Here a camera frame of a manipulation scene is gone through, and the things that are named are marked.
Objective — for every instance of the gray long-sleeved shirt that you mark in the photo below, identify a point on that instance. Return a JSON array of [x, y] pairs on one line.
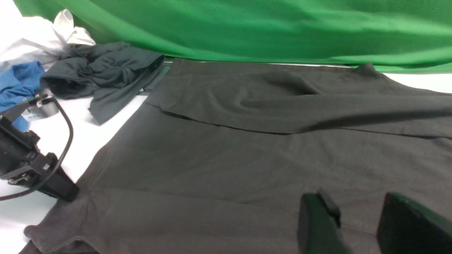
[[216, 159]]

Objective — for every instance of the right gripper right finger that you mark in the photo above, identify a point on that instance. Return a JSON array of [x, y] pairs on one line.
[[408, 227]]

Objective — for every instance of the green backdrop cloth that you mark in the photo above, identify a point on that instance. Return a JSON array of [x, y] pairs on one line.
[[394, 35]]

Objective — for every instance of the metal table cable hatch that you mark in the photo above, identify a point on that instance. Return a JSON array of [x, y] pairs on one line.
[[158, 76]]

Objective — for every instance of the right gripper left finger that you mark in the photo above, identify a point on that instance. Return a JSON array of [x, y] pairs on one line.
[[319, 225]]

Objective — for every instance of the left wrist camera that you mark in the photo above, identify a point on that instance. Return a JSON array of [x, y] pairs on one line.
[[40, 107]]

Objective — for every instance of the dark teal crumpled garment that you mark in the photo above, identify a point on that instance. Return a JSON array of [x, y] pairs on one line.
[[112, 74]]

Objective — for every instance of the white crumpled garment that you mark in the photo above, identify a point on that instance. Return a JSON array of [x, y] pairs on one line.
[[28, 39]]

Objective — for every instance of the blue t-shirt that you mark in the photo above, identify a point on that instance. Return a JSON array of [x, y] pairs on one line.
[[20, 82]]

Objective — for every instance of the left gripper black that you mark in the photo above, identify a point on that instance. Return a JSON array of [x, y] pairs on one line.
[[21, 161]]

